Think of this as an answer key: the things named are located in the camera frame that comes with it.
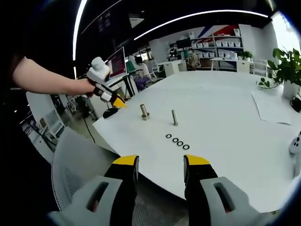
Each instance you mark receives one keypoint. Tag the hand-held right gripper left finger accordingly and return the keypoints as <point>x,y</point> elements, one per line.
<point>80,212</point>

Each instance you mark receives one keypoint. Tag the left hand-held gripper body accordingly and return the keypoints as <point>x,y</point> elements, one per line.
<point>98,70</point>

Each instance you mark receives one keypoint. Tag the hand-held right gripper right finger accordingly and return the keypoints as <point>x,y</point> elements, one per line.
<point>237,212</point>

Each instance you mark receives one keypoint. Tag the thick threaded stud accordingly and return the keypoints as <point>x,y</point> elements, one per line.
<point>144,110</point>

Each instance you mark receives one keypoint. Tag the thin threaded stud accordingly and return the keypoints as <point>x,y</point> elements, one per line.
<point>174,117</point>

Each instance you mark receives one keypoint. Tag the black washer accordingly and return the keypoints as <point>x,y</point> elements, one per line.
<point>173,140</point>
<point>177,143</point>
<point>183,147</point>
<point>166,136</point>

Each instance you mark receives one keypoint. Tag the black computer mouse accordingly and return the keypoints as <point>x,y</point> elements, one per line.
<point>110,114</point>

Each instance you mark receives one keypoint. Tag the white laptop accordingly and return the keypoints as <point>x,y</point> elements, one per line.
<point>117,63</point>

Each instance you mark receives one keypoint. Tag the long ceiling light strip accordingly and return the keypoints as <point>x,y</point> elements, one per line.
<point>200,14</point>
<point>78,28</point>

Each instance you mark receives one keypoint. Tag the grey mesh office chair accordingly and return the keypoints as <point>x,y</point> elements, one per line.
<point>77,164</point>

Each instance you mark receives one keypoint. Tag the white background office chair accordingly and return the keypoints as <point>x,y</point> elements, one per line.
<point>158,70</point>

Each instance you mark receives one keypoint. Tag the white cabinet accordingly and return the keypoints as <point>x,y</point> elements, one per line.
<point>175,68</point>

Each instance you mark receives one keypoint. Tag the person's dark clothing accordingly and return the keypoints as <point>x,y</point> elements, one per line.
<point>23,153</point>

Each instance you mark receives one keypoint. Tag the white game controller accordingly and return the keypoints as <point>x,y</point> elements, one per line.
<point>295,143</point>

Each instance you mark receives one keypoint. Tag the white paper sheet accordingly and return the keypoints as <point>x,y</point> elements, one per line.
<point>270,106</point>

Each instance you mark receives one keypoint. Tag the white background desk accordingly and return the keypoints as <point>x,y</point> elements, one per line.
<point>223,60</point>

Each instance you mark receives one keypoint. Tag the shelf with white boxes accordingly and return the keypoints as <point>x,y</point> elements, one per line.
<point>218,44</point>

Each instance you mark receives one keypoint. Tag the small black object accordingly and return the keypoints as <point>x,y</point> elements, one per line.
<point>296,103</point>

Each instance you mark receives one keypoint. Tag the small vine plant dish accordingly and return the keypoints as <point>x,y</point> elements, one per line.
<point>265,83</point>

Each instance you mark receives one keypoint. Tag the small background potted plant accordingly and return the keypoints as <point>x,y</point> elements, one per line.
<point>247,55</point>

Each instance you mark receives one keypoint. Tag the white slatted chair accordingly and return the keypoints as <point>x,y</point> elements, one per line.
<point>259,67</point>

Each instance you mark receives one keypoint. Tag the large green potted plant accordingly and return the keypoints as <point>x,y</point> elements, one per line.
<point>289,66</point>

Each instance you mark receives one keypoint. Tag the large bright window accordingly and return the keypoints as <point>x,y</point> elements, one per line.
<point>287,33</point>

